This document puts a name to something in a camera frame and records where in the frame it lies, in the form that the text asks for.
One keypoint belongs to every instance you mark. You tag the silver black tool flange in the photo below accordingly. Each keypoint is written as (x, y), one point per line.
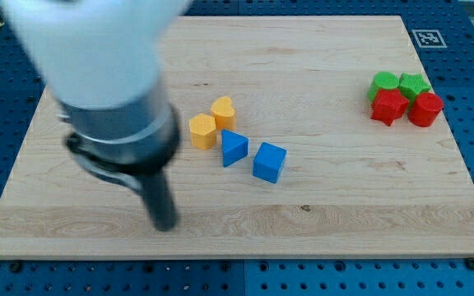
(128, 144)

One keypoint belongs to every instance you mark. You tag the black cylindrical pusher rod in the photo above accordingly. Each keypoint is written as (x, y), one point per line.
(158, 200)

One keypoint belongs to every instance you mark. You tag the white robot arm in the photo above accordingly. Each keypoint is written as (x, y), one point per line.
(100, 61)

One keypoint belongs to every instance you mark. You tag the blue cube block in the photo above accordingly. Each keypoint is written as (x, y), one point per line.
(269, 162)

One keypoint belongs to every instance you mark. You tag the yellow hexagon block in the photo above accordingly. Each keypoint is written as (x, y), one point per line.
(202, 129)

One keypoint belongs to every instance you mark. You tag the blue triangle block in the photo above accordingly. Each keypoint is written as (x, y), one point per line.
(234, 147)

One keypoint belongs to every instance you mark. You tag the yellow heart block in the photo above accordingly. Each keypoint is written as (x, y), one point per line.
(224, 113)

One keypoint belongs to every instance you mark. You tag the light wooden board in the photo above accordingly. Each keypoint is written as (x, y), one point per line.
(351, 187)

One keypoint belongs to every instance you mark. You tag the red star block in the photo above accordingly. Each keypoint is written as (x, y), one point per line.
(388, 105)

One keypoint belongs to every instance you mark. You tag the green cylinder block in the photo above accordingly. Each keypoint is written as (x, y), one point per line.
(382, 81)

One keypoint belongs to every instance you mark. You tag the green star block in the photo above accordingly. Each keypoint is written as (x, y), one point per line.
(412, 85)

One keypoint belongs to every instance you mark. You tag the red cylinder block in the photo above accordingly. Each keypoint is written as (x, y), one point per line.
(425, 109)

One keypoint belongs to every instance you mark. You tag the fiducial marker tag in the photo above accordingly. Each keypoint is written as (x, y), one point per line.
(429, 39)

